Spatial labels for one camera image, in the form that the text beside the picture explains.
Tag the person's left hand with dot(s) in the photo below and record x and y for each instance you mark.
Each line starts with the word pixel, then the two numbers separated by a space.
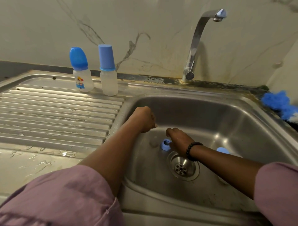
pixel 142 119

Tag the person's right hand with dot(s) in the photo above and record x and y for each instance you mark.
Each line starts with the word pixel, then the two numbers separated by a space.
pixel 180 140

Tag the blue cylindrical bottle cap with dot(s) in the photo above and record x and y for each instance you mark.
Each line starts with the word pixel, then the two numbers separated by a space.
pixel 222 150

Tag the translucent bottle front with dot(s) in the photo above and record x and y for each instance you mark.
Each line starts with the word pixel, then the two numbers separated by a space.
pixel 109 79

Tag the cartoon print baby bottle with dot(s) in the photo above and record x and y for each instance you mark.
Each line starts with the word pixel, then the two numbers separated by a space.
pixel 82 77

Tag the person's left forearm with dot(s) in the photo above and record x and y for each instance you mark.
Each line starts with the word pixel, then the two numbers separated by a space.
pixel 111 153

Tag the person's right forearm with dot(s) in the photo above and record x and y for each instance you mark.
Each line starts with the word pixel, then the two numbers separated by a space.
pixel 223 163

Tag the blue and white bottle brush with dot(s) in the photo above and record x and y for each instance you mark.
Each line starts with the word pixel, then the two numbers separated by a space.
pixel 277 102

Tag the metal sink drain strainer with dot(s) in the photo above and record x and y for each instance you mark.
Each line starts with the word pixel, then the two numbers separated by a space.
pixel 184 170

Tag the chrome sink faucet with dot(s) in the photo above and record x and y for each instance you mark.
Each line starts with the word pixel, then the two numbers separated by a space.
pixel 192 53

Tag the stainless steel sink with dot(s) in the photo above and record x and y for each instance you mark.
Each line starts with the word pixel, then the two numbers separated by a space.
pixel 56 116

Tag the pink shirt sleeve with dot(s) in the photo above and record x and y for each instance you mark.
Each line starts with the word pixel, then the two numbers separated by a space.
pixel 279 195
pixel 60 198

